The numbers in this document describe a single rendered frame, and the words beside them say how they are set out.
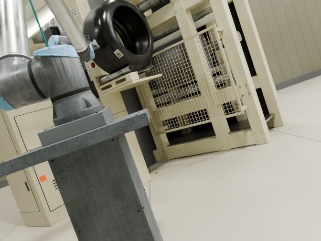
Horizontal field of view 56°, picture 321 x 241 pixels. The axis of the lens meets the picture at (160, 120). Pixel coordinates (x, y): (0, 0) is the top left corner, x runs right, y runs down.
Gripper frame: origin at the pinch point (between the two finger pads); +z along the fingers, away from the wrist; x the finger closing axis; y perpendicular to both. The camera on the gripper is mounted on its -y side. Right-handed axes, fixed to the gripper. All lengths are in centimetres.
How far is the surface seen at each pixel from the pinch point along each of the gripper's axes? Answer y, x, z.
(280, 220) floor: -114, -107, -28
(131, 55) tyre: -9.3, -11.5, 19.2
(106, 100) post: -32, 32, 24
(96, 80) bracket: -16.5, 23.9, 11.5
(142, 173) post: -99, 26, 37
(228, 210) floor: -113, -79, -19
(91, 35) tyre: 10.5, 2.5, -0.5
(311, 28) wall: 41, -48, 504
